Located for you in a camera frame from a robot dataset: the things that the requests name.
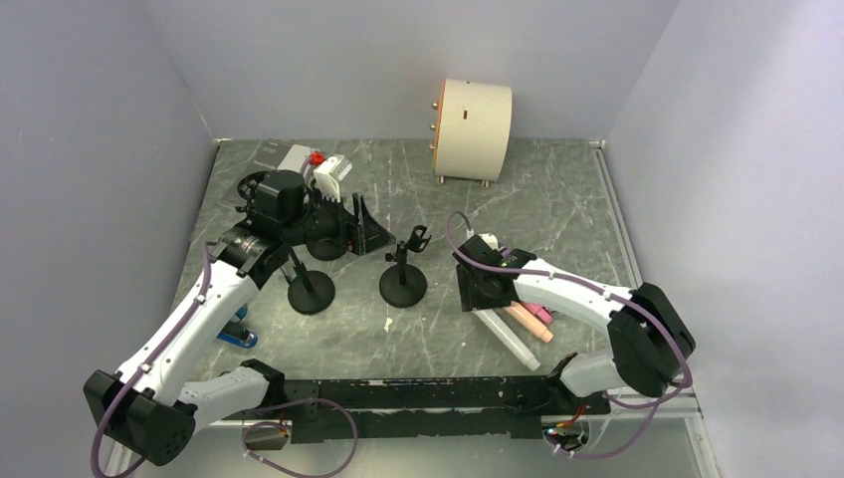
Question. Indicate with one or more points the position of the cream cylindrical speaker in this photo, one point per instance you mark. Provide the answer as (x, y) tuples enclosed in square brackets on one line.
[(472, 131)]

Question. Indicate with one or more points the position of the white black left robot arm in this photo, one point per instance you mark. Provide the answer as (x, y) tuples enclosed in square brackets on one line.
[(148, 404)]

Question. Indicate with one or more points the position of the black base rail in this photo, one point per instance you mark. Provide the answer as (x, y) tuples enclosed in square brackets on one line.
[(518, 406)]

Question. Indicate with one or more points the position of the grey white booklet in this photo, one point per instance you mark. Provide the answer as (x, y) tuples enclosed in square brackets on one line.
[(273, 154)]

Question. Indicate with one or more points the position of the pink microphone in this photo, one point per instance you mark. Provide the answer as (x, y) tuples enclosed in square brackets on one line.
[(540, 312)]

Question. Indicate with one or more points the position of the peach microphone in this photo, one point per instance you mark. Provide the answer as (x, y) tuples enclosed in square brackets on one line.
[(529, 321)]

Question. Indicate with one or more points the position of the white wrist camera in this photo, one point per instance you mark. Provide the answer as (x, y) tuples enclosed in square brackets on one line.
[(490, 240), (328, 173)]

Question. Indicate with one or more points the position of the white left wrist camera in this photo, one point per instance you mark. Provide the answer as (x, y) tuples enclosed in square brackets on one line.
[(328, 173)]

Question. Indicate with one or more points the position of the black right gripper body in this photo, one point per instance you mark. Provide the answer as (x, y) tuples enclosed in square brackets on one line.
[(475, 253)]

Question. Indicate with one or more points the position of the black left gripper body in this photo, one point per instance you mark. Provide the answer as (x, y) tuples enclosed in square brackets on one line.
[(355, 226)]

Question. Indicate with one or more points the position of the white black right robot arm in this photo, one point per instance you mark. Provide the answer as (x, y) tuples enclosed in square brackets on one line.
[(649, 344)]

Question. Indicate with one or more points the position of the black tripod shock-mount stand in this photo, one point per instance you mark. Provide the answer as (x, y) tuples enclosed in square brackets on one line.
[(247, 189)]

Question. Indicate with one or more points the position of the white microphone silver grille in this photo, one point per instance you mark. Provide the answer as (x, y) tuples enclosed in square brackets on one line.
[(508, 338)]

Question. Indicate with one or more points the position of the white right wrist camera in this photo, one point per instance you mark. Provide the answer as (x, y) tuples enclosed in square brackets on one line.
[(490, 240)]

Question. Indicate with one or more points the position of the black round-base mic stand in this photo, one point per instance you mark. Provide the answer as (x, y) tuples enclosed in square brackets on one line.
[(309, 291), (326, 249), (404, 285)]

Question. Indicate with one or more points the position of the blue box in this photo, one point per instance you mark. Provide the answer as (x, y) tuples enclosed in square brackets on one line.
[(235, 333)]

